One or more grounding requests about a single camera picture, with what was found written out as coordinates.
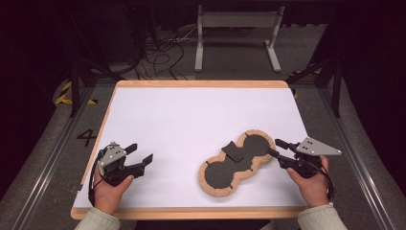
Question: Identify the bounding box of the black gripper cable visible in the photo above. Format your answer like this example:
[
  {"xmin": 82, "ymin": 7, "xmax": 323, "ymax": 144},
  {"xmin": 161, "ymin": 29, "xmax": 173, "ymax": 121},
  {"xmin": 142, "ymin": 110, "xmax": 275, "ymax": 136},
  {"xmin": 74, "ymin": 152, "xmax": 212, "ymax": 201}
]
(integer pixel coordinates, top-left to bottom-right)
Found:
[
  {"xmin": 314, "ymin": 159, "xmax": 336, "ymax": 200},
  {"xmin": 88, "ymin": 149, "xmax": 106, "ymax": 207}
]

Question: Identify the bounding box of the wooden table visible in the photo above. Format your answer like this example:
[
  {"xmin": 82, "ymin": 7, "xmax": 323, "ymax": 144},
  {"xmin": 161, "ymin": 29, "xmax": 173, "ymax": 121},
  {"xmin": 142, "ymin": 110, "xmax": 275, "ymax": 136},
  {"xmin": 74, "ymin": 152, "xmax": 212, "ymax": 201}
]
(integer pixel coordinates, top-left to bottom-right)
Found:
[{"xmin": 70, "ymin": 80, "xmax": 309, "ymax": 220}]

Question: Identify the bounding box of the yellow black floor tape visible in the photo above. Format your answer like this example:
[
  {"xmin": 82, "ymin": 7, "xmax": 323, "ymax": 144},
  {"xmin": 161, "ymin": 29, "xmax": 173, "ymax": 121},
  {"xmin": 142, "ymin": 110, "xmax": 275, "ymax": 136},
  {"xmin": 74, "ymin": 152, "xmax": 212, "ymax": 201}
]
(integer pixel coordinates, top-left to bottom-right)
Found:
[{"xmin": 55, "ymin": 80, "xmax": 99, "ymax": 105}]

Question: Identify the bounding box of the tan fleece pad black lining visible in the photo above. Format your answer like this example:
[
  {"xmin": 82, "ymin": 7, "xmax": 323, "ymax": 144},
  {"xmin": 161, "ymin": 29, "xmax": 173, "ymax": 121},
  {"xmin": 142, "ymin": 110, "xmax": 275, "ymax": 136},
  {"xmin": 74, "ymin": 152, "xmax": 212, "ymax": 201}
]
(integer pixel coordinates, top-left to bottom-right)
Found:
[{"xmin": 197, "ymin": 128, "xmax": 278, "ymax": 198}]

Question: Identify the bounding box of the black metal stand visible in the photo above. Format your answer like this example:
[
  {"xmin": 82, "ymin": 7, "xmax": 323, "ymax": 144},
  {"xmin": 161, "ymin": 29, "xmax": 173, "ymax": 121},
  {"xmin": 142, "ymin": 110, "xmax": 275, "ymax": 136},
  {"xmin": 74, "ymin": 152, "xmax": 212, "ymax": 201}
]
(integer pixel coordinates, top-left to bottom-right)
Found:
[
  {"xmin": 66, "ymin": 47, "xmax": 126, "ymax": 118},
  {"xmin": 286, "ymin": 57, "xmax": 345, "ymax": 118}
]

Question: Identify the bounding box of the white table mat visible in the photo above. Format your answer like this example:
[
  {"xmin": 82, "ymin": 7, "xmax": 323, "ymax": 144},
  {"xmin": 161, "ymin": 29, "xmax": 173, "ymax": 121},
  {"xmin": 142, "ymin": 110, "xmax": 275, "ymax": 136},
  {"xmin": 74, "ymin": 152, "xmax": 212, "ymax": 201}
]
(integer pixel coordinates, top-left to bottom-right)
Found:
[{"xmin": 73, "ymin": 86, "xmax": 309, "ymax": 209}]

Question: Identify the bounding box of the person's left hand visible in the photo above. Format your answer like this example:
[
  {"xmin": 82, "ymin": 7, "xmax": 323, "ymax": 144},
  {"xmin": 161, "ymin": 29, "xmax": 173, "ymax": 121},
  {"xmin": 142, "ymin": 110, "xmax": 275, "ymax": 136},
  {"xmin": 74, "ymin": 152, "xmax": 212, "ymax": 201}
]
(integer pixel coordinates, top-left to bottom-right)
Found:
[{"xmin": 93, "ymin": 174, "xmax": 135, "ymax": 216}]

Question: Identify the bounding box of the aluminium floor rail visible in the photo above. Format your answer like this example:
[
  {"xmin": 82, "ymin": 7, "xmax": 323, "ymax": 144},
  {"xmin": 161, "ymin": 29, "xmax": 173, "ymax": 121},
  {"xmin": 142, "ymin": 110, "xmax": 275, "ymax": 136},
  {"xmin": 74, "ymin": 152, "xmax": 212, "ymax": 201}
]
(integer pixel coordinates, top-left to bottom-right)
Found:
[
  {"xmin": 319, "ymin": 85, "xmax": 398, "ymax": 230},
  {"xmin": 11, "ymin": 85, "xmax": 96, "ymax": 230}
]

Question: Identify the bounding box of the white metal stand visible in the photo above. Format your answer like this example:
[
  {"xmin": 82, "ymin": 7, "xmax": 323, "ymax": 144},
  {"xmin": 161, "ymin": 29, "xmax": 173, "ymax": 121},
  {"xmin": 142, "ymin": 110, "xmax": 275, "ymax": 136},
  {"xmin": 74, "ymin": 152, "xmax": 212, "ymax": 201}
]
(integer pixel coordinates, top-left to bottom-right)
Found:
[{"xmin": 194, "ymin": 4, "xmax": 285, "ymax": 73}]

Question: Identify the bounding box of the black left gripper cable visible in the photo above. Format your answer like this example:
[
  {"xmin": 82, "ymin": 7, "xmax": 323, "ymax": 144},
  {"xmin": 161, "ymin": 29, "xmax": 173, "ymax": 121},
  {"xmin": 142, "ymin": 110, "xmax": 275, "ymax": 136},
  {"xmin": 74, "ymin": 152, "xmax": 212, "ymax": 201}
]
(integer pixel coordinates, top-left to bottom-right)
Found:
[{"xmin": 88, "ymin": 149, "xmax": 106, "ymax": 207}]

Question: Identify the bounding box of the person's right hand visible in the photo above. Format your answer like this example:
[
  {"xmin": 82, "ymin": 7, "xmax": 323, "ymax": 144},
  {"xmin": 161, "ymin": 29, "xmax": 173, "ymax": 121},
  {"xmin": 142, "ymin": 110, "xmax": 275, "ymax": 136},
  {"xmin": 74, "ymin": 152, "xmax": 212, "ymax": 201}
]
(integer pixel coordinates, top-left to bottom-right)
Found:
[{"xmin": 285, "ymin": 155, "xmax": 330, "ymax": 209}]

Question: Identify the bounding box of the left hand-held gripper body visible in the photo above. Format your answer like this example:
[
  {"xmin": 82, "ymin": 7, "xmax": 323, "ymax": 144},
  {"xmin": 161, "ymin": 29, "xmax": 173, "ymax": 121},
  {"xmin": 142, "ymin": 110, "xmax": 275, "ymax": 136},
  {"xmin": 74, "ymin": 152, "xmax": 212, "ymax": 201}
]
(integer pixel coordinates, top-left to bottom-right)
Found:
[{"xmin": 97, "ymin": 142, "xmax": 147, "ymax": 187}]

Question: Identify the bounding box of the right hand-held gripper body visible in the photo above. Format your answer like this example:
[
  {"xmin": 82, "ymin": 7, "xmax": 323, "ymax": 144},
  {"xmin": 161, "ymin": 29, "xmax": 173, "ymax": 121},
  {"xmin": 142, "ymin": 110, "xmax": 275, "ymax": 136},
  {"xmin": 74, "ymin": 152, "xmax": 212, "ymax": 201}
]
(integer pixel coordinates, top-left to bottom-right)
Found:
[{"xmin": 282, "ymin": 136, "xmax": 343, "ymax": 178}]

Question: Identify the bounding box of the bundle of black floor cables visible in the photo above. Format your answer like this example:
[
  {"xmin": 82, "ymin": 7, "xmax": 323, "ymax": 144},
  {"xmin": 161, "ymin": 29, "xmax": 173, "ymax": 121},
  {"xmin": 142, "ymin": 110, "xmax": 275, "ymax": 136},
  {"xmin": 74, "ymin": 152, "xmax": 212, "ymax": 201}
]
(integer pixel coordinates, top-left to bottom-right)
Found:
[{"xmin": 133, "ymin": 25, "xmax": 200, "ymax": 81}]

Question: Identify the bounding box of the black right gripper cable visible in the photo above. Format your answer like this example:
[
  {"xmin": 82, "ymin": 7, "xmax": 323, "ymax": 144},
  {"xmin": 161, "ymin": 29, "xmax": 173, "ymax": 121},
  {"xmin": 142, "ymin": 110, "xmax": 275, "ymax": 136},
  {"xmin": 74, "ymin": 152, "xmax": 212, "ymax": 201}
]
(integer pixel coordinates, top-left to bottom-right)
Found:
[{"xmin": 314, "ymin": 159, "xmax": 336, "ymax": 200}]

